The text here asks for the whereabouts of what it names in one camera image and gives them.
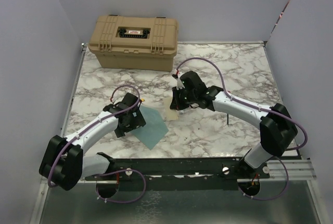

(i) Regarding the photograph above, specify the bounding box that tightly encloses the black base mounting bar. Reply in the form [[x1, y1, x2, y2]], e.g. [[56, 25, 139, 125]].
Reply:
[[83, 157, 269, 191]]

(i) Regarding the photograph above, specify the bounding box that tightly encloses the tan plastic toolbox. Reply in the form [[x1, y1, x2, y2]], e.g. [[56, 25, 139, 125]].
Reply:
[[88, 15, 179, 72]]

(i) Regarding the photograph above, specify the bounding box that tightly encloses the cream paper letter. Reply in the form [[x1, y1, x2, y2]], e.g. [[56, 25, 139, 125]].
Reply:
[[163, 97, 178, 121]]

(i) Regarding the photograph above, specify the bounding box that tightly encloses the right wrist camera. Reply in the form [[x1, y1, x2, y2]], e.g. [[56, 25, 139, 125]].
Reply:
[[172, 74, 185, 90]]

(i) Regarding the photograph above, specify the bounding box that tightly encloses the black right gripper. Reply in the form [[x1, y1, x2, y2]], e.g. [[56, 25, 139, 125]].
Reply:
[[170, 85, 197, 111]]

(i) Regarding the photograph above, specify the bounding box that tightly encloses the teal envelope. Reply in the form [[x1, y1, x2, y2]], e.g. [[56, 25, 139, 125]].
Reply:
[[131, 106, 169, 150]]

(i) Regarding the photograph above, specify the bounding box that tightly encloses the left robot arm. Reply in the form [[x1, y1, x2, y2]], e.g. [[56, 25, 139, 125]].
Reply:
[[39, 93, 146, 191]]

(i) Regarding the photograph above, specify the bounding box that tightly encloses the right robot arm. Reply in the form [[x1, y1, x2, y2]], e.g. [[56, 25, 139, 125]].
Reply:
[[170, 71, 298, 178]]

